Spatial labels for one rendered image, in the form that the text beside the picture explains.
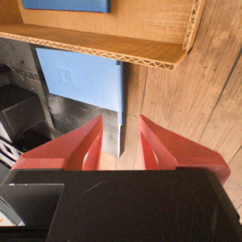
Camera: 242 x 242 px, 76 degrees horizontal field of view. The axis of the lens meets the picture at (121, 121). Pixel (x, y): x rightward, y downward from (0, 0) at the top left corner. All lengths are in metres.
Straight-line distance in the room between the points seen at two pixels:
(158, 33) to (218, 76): 0.07
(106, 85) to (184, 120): 0.11
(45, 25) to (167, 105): 0.20
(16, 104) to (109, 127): 0.19
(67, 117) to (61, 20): 0.15
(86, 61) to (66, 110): 0.11
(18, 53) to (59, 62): 0.13
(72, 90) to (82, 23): 0.09
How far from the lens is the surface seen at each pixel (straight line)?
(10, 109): 0.36
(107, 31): 0.21
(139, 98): 0.21
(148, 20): 0.18
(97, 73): 0.20
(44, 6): 0.26
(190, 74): 0.18
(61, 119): 0.32
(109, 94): 0.20
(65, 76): 0.24
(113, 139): 0.25
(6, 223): 5.59
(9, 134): 0.37
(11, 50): 0.38
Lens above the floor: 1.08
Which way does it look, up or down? 45 degrees down
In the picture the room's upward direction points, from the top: 136 degrees counter-clockwise
